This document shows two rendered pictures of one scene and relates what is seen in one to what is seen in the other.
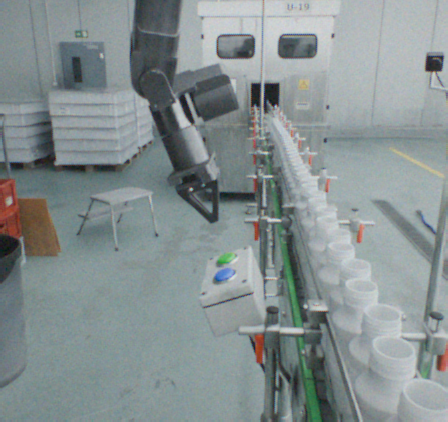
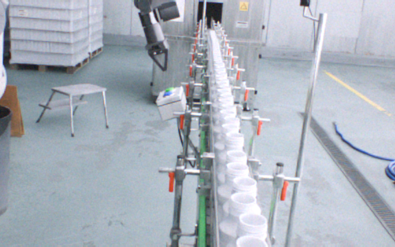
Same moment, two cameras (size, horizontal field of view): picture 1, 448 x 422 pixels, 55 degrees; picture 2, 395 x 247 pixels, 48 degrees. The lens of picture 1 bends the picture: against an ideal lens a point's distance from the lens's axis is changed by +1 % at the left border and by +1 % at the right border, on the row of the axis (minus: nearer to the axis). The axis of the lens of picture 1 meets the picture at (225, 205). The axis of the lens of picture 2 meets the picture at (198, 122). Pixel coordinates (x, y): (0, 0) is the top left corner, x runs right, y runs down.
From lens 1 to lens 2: 0.82 m
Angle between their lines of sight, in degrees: 4
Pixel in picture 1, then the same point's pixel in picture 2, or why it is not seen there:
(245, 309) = (177, 108)
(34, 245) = not seen: hidden behind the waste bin
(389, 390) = not seen: hidden behind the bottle
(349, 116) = (291, 39)
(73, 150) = (28, 50)
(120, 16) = not seen: outside the picture
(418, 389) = (228, 107)
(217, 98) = (170, 11)
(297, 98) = (237, 17)
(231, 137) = (177, 47)
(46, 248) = (12, 130)
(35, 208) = (6, 94)
